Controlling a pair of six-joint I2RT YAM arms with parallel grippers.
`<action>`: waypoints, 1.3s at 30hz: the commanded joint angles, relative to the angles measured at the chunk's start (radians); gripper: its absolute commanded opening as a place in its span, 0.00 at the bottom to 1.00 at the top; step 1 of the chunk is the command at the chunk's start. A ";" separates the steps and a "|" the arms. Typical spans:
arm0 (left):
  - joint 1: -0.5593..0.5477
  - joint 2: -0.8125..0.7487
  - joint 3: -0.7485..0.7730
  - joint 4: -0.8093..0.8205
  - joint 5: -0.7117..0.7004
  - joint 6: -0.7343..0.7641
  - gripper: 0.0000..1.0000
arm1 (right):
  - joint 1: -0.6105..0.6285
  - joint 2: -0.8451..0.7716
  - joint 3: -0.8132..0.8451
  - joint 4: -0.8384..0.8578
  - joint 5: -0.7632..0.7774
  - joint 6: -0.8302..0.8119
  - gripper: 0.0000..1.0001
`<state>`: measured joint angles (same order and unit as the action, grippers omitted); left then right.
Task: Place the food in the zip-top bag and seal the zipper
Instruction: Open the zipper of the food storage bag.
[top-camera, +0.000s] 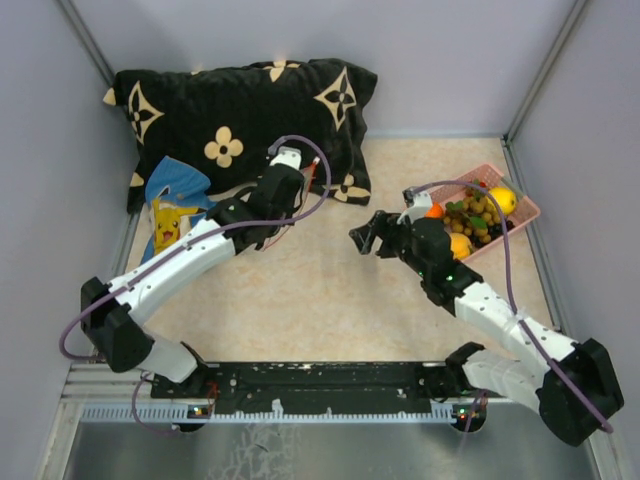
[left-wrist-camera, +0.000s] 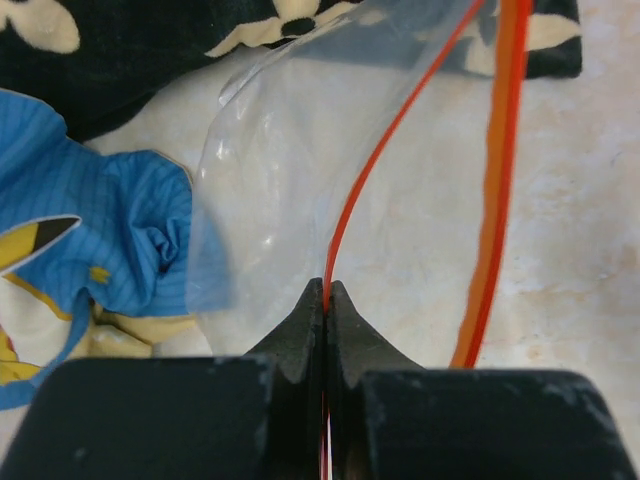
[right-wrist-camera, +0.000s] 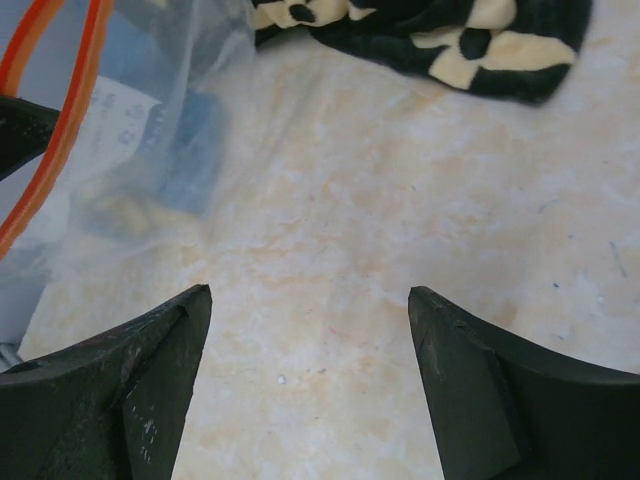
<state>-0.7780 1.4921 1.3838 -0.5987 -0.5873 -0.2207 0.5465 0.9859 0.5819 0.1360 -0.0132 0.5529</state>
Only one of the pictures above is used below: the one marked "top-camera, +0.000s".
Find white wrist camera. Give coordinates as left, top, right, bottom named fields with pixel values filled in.
left=397, top=188, right=433, bottom=225
left=269, top=146, right=302, bottom=171

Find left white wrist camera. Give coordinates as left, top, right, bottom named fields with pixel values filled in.
left=269, top=146, right=302, bottom=171

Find yellow orange peach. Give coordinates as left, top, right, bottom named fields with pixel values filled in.
left=449, top=232, right=474, bottom=260

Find orange persimmon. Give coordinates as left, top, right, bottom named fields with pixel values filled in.
left=425, top=203, right=445, bottom=219

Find brown longan bunch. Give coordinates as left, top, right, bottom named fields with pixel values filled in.
left=444, top=195, right=502, bottom=239

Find pink plastic basket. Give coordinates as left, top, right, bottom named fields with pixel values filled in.
left=428, top=164, right=540, bottom=261

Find dark blue grapes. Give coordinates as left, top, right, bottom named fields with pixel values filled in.
left=471, top=223, right=503, bottom=248

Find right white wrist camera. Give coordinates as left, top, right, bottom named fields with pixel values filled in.
left=397, top=188, right=433, bottom=225

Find aluminium frame rail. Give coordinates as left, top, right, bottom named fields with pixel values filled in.
left=59, top=362, right=506, bottom=426

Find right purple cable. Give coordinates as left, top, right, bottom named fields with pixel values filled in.
left=404, top=180, right=615, bottom=434

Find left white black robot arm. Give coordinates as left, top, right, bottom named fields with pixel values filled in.
left=81, top=163, right=308, bottom=397

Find clear orange zip top bag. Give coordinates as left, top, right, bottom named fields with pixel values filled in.
left=261, top=156, right=321, bottom=251

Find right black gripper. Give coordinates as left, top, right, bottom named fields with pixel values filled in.
left=349, top=210, right=430, bottom=278

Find black floral plush pillow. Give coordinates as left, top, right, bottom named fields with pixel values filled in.
left=103, top=58, right=378, bottom=212

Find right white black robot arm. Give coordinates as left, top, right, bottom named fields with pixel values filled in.
left=349, top=210, right=624, bottom=446

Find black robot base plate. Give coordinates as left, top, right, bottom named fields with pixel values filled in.
left=151, top=362, right=474, bottom=415

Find blue Pikachu cloth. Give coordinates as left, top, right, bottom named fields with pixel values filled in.
left=141, top=156, right=216, bottom=263

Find yellow lemon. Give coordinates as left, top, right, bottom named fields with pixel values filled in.
left=487, top=187, right=518, bottom=216

